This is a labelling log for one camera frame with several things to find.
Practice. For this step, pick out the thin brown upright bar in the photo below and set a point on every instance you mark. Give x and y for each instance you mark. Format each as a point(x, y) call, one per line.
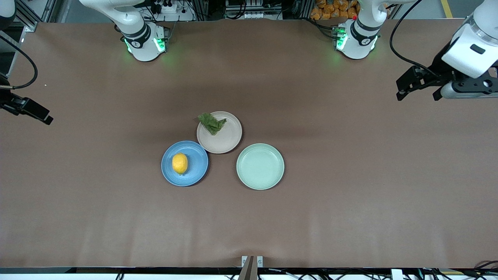
point(247, 270)

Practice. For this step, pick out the pile of orange fruit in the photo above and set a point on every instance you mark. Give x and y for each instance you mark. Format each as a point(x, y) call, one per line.
point(330, 9)

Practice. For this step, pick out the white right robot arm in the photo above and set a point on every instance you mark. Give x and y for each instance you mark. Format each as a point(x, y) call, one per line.
point(142, 42)

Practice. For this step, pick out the light green round plate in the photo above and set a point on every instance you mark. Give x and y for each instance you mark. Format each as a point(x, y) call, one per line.
point(260, 166)

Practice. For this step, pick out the white power strip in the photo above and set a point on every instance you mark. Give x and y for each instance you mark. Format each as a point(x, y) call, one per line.
point(175, 9)

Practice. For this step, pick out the beige round plate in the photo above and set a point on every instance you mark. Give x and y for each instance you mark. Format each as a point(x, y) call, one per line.
point(225, 140)

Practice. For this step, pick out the yellow lemon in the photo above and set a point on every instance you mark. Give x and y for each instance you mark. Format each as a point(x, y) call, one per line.
point(180, 163)

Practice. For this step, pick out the small metal table bracket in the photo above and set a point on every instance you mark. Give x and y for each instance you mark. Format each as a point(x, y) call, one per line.
point(260, 261)

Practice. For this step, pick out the green lettuce leaf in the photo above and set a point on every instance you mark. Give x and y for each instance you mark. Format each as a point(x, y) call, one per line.
point(212, 123)

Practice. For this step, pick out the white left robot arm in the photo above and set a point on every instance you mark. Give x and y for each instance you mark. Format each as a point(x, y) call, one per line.
point(358, 39)

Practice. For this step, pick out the blue round plate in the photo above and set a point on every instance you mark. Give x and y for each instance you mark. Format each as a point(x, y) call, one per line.
point(194, 171)

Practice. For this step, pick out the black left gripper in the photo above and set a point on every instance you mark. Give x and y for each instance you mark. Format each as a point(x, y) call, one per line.
point(438, 70)

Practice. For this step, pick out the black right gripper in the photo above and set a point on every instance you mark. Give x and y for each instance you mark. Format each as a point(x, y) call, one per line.
point(8, 101)

